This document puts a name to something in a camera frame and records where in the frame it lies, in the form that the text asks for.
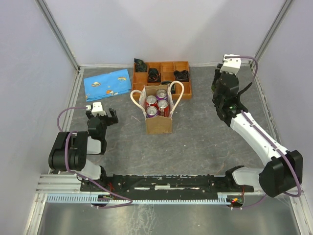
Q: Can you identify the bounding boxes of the light blue cable duct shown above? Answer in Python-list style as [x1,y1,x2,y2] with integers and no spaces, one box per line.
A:
[45,192,233,204]

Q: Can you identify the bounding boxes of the aluminium frame rail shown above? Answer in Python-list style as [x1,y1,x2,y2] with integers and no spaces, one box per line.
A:
[35,173,84,194]

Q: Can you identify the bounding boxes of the black straps in tray centre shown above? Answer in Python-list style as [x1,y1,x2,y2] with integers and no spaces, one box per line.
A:
[147,68,160,83]

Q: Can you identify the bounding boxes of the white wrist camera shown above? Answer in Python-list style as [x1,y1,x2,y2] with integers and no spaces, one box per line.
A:
[86,102,107,117]
[220,54,242,75]

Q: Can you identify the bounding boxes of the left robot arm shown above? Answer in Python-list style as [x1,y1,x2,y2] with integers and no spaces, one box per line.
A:
[48,108,119,191]

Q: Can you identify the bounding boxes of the black item behind bag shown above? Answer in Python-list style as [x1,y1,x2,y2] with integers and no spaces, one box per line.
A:
[161,81,176,94]

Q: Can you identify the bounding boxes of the dark packet in tray corner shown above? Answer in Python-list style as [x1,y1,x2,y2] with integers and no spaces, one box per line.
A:
[134,58,147,72]

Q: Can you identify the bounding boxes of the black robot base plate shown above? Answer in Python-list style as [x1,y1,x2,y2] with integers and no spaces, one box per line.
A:
[80,174,255,199]

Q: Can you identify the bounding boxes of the black straps in tray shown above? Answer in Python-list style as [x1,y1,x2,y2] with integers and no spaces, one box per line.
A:
[147,68,160,83]
[173,69,190,81]

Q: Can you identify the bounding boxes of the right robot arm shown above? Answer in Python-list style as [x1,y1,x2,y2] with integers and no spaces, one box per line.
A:
[211,61,303,197]

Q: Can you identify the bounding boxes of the black straps in tray right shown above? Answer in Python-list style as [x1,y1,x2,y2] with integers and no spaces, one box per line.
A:
[173,69,190,81]

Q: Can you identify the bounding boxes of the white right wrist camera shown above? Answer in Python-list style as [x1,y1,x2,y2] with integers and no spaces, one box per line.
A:
[220,54,242,75]

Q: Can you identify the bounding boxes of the wooden compartment tray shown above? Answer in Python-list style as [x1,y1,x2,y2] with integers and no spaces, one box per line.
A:
[132,61,192,100]

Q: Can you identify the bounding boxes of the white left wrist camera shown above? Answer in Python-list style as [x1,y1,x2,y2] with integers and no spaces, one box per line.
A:
[86,102,107,117]

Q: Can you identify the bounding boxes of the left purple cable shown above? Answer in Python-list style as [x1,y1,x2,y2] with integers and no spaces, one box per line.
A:
[56,106,134,209]

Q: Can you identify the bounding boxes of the blue space-print cloth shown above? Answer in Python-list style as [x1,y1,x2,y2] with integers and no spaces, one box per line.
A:
[84,69,132,102]

